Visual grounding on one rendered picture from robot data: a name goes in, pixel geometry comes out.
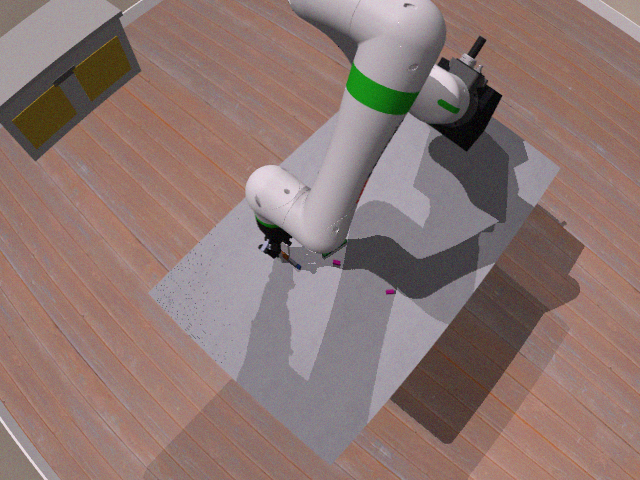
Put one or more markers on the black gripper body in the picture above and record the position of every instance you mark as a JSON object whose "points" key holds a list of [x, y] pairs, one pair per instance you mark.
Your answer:
{"points": [[274, 239]]}

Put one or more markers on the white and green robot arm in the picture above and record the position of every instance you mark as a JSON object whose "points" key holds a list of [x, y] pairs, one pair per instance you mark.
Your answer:
{"points": [[396, 44]]}

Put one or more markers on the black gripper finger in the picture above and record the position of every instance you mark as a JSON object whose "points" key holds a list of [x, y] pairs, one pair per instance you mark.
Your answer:
{"points": [[276, 249], [285, 242]]}

